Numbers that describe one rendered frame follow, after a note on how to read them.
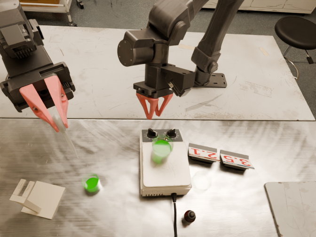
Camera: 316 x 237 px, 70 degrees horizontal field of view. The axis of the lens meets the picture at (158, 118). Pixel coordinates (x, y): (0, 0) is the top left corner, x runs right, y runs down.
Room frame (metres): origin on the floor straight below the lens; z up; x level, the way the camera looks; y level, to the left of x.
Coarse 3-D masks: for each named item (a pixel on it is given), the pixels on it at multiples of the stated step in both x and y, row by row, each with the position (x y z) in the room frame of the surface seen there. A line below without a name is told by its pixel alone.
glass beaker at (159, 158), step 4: (156, 136) 0.26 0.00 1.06; (160, 136) 0.27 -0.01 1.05; (164, 136) 0.27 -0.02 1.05; (168, 136) 0.27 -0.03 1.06; (152, 140) 0.25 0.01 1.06; (156, 140) 0.26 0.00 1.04; (168, 140) 0.26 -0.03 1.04; (172, 140) 0.26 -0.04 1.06; (152, 144) 0.24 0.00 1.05; (172, 144) 0.25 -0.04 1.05; (152, 148) 0.23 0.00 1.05; (172, 148) 0.24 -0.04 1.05; (152, 152) 0.23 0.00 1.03; (156, 152) 0.22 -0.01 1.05; (172, 152) 0.22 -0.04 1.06; (152, 156) 0.23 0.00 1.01; (156, 156) 0.22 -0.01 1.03; (160, 156) 0.22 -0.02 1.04; (164, 156) 0.22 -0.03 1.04; (168, 156) 0.22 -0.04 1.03; (156, 160) 0.22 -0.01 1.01; (160, 160) 0.22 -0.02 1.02; (164, 160) 0.22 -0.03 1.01; (160, 164) 0.22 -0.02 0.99
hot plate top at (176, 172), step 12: (144, 144) 0.27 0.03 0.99; (180, 144) 0.29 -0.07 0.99; (144, 156) 0.24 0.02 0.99; (180, 156) 0.25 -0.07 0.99; (144, 168) 0.20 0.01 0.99; (156, 168) 0.21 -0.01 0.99; (168, 168) 0.21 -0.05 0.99; (180, 168) 0.22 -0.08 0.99; (144, 180) 0.17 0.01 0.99; (156, 180) 0.18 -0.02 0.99; (168, 180) 0.18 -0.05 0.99; (180, 180) 0.19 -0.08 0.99
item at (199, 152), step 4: (192, 148) 0.32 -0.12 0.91; (192, 152) 0.30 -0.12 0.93; (196, 152) 0.30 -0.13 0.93; (200, 152) 0.30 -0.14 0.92; (204, 152) 0.31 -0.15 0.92; (208, 152) 0.31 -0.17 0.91; (212, 152) 0.32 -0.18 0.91; (204, 156) 0.29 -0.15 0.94; (208, 156) 0.29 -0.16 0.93; (212, 156) 0.29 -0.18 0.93; (216, 156) 0.30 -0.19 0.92
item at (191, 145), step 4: (192, 144) 0.34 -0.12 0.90; (196, 144) 0.34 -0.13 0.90; (196, 148) 0.33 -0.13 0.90; (200, 148) 0.33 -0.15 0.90; (204, 148) 0.33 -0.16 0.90; (208, 148) 0.33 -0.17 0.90; (212, 148) 0.33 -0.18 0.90; (188, 152) 0.31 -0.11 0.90; (216, 152) 0.32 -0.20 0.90; (192, 156) 0.29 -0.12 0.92; (196, 156) 0.28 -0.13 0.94; (200, 160) 0.29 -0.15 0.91; (204, 160) 0.28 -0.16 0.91; (208, 160) 0.28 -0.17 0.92; (212, 160) 0.28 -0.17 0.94; (216, 160) 0.28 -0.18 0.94
